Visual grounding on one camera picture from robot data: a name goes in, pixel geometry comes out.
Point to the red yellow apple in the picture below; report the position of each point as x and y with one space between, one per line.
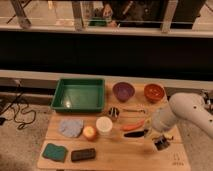
90 133

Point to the light blue cloth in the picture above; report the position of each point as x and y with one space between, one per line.
71 128

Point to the green plastic tray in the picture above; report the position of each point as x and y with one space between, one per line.
80 95

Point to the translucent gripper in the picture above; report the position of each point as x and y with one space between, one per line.
150 132

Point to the small metal cup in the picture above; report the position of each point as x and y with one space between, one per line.
113 113

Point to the green sponge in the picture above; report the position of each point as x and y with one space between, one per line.
54 152

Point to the black eraser block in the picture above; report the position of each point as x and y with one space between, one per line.
83 154

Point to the purple bowl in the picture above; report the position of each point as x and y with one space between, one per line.
123 91

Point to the white cup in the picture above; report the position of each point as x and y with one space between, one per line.
104 125

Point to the orange carrot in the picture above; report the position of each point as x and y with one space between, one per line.
130 127

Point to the metal spoon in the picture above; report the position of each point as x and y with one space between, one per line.
135 110

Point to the black handled brush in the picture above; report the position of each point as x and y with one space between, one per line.
160 142

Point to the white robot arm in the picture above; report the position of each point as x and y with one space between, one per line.
187 106

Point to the red bowl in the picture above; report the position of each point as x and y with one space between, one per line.
153 93

